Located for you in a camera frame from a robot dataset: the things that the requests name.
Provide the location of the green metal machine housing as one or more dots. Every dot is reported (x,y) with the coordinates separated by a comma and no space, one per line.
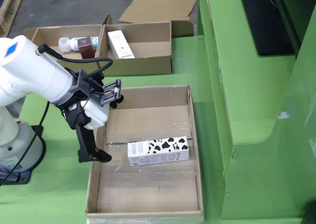
(247,85)

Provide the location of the large shallow cardboard tray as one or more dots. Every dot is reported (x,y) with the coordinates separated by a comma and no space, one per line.
(148,192)

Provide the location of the plain open cardboard box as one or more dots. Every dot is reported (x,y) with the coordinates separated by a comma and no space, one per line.
(49,34)

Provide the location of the cardboard box with back flap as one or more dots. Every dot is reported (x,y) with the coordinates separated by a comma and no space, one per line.
(138,66)

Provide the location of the cow print hand cream box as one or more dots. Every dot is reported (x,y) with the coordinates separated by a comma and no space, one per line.
(158,152)

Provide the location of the slim white serum box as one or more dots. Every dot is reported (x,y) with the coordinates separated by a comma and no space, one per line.
(119,45)

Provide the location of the flat cardboard sheet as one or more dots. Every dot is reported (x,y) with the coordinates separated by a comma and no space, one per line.
(158,7)

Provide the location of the wooden pallet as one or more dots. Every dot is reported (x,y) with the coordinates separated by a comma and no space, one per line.
(7,9)

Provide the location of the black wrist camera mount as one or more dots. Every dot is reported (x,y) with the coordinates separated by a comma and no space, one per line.
(108,90)

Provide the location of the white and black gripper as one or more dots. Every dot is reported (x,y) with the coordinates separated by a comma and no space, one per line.
(97,115)

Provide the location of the white plastic bottle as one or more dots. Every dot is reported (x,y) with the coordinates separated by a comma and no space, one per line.
(72,43)

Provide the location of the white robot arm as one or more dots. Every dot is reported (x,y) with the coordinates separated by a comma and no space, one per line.
(32,68)

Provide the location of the small maroon box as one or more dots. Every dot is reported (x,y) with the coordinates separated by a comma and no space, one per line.
(86,51)

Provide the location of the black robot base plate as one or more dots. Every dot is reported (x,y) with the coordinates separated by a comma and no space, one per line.
(24,178)

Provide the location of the grey cover sheet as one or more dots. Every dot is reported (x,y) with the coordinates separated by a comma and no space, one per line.
(14,108)

